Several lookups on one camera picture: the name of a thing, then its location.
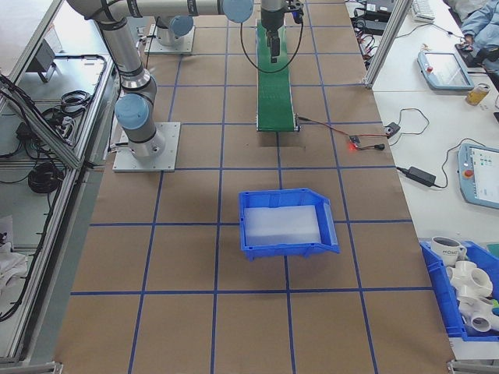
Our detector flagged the blue sleeved forearm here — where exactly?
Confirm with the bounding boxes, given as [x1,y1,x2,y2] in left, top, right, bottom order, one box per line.
[459,0,499,38]

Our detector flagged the green conveyor belt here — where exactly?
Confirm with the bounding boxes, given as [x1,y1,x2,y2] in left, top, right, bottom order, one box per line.
[255,17,300,133]

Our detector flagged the red and white connector hub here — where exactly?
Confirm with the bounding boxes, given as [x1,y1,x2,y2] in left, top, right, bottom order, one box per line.
[356,33,377,60]

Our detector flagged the white keyboard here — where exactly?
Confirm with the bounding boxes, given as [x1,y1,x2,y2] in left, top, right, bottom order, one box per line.
[412,0,436,23]

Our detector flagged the light blue teach pendant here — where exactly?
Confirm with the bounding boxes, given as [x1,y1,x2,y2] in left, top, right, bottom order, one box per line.
[416,50,476,93]
[455,142,499,206]

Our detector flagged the small black power adapter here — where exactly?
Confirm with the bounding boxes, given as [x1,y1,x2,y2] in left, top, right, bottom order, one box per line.
[407,166,438,186]

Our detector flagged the blue open-front storage bin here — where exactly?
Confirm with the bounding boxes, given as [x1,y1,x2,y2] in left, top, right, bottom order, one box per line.
[238,188,340,261]

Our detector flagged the black case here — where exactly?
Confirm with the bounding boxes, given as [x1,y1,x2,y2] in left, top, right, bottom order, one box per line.
[455,41,499,73]

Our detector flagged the yellow drink can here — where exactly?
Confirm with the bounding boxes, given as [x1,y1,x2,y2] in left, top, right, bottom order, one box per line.
[465,82,491,106]

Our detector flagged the grey metal box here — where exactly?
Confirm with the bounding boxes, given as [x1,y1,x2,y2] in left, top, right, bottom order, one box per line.
[26,38,59,83]

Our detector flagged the white mug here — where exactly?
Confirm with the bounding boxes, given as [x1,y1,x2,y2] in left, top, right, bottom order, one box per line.
[430,236,468,266]

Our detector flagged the white PVC pipe fitting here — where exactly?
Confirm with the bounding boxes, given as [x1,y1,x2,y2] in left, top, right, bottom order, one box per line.
[455,294,494,316]
[446,260,479,281]
[465,311,496,334]
[463,268,493,297]

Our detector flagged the large blue parts bin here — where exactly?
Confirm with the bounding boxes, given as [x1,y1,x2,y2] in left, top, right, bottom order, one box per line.
[419,240,499,342]

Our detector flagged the white cloth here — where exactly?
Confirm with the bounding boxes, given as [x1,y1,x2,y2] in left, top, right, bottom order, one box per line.
[0,216,28,297]

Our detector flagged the aluminium extrusion bar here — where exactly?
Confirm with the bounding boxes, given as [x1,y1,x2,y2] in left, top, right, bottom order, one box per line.
[0,360,63,374]
[448,358,499,374]

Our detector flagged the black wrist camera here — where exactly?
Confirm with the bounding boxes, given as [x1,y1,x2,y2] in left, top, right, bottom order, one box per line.
[285,0,306,21]

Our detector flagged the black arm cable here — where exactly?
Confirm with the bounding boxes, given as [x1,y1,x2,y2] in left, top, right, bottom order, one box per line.
[239,15,305,74]

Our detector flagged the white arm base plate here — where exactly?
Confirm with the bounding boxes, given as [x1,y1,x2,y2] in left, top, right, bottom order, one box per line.
[111,122,182,172]
[143,25,195,55]

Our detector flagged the aluminium extrusion post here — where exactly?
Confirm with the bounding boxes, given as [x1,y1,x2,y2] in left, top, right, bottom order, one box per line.
[364,0,410,89]

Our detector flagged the small circuit board red wires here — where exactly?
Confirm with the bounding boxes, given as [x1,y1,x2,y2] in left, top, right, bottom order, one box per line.
[296,115,375,152]

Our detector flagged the black cable coil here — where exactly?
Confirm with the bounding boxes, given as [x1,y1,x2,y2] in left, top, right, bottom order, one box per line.
[60,91,93,115]
[29,161,63,194]

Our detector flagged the V-shaped metal bar frame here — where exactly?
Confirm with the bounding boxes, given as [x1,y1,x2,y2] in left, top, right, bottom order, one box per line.
[0,0,122,363]

